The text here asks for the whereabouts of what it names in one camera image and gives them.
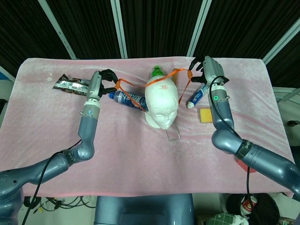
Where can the red paper cup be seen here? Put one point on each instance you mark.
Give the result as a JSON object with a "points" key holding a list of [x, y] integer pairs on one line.
{"points": [[249, 206]]}

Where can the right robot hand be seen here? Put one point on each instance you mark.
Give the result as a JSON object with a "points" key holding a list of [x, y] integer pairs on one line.
{"points": [[213, 70]]}

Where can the blue white toothpaste tube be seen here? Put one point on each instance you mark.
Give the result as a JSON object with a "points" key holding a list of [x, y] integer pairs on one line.
{"points": [[198, 96]]}

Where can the white frame post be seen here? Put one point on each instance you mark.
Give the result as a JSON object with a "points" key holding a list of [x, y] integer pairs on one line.
{"points": [[119, 30], [58, 32], [281, 39], [198, 30]]}

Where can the blue drink bottle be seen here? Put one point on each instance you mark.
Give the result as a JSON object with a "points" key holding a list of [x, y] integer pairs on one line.
{"points": [[126, 98]]}

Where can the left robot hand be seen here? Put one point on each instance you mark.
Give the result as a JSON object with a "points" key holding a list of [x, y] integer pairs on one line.
{"points": [[94, 84]]}

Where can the brown snack packet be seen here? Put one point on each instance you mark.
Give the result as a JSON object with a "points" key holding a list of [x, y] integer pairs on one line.
{"points": [[70, 85]]}

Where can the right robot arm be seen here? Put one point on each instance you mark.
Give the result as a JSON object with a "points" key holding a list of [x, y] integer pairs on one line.
{"points": [[222, 117]]}

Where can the green capped bottle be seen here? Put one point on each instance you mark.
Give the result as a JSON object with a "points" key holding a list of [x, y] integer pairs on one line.
{"points": [[157, 72]]}

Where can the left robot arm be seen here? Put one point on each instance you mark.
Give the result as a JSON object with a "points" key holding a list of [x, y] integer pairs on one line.
{"points": [[87, 126]]}

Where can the red foam block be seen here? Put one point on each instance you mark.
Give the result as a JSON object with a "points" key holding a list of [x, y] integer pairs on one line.
{"points": [[243, 167]]}

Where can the pink velvet table cloth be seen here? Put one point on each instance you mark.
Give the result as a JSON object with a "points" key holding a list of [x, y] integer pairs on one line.
{"points": [[129, 159]]}

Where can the clear badge holder silver frame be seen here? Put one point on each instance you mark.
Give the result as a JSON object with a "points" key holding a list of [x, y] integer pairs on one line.
{"points": [[173, 136]]}

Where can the yellow sponge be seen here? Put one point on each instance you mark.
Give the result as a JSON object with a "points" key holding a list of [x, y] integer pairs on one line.
{"points": [[205, 116]]}

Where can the white foam mannequin head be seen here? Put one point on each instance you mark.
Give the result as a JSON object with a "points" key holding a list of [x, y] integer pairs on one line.
{"points": [[161, 105]]}

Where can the blue grey robot torso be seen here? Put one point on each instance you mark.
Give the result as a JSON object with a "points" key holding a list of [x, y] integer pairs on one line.
{"points": [[143, 211]]}

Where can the green checkered mat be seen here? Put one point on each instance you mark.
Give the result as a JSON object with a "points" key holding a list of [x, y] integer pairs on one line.
{"points": [[221, 220]]}

